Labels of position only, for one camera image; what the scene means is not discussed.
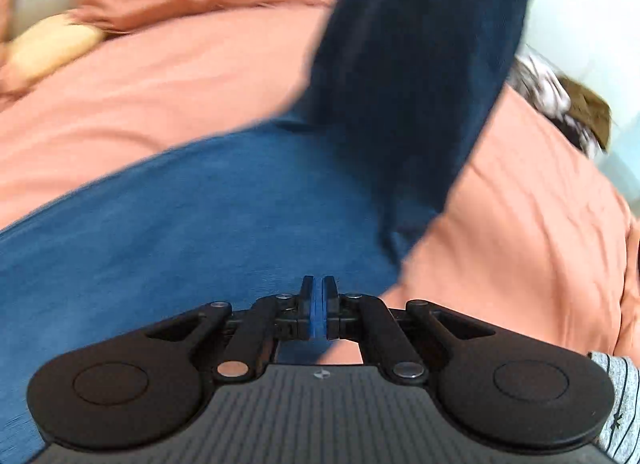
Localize brown patterned plush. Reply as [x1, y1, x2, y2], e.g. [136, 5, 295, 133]
[506, 54, 612, 160]

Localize orange bed sheet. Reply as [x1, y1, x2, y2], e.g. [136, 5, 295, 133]
[1, 6, 639, 358]

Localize blue denim jeans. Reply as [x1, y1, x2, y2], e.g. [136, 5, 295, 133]
[1, 0, 528, 463]

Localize yellow small pillow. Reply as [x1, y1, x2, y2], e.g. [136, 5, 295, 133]
[1, 14, 106, 97]

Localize grey striped sleeve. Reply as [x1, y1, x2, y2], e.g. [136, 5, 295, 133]
[589, 351, 640, 464]

